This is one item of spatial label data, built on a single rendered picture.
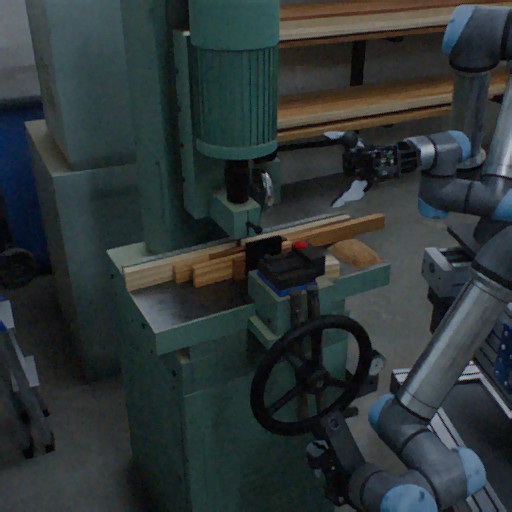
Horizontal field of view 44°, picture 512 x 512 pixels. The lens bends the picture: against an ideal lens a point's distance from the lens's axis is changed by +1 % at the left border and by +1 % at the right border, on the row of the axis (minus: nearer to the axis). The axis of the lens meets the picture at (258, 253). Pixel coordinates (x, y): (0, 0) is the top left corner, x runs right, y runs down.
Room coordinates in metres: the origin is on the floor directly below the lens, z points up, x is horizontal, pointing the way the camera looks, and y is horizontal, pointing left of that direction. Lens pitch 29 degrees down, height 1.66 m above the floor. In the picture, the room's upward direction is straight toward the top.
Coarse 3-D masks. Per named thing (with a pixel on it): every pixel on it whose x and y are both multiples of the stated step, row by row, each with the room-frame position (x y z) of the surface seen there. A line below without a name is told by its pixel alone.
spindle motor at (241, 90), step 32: (192, 0) 1.27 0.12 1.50; (224, 0) 1.22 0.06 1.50; (256, 0) 1.23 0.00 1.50; (192, 32) 1.27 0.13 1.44; (224, 32) 1.22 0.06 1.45; (256, 32) 1.23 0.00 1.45; (192, 64) 1.29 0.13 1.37; (224, 64) 1.23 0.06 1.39; (256, 64) 1.24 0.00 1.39; (224, 96) 1.23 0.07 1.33; (256, 96) 1.24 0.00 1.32; (224, 128) 1.23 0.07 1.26; (256, 128) 1.24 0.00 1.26
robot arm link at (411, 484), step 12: (372, 480) 0.72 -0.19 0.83; (384, 480) 0.71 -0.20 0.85; (396, 480) 0.70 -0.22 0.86; (408, 480) 0.70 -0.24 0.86; (420, 480) 0.70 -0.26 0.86; (360, 492) 0.72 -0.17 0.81; (372, 492) 0.70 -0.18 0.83; (384, 492) 0.69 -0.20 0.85; (396, 492) 0.67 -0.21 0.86; (408, 492) 0.66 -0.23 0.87; (420, 492) 0.67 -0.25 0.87; (432, 492) 0.68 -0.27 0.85; (372, 504) 0.69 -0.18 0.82; (384, 504) 0.67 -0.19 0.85; (396, 504) 0.65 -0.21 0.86; (408, 504) 0.65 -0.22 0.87; (420, 504) 0.65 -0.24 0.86; (432, 504) 0.66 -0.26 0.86
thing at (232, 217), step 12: (216, 192) 1.35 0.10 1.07; (216, 204) 1.33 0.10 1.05; (228, 204) 1.29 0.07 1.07; (240, 204) 1.29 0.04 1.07; (252, 204) 1.29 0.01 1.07; (216, 216) 1.33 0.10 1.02; (228, 216) 1.27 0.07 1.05; (240, 216) 1.25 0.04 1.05; (252, 216) 1.27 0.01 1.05; (228, 228) 1.27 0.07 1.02; (240, 228) 1.25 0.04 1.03
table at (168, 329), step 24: (384, 264) 1.31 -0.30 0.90; (144, 288) 1.20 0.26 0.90; (168, 288) 1.20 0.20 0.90; (192, 288) 1.20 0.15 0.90; (216, 288) 1.20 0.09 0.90; (240, 288) 1.20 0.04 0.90; (336, 288) 1.24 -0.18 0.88; (360, 288) 1.27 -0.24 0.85; (144, 312) 1.11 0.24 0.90; (168, 312) 1.11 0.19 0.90; (192, 312) 1.11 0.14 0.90; (216, 312) 1.11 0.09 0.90; (240, 312) 1.12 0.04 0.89; (168, 336) 1.05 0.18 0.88; (192, 336) 1.07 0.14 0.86; (216, 336) 1.10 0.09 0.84; (264, 336) 1.06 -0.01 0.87
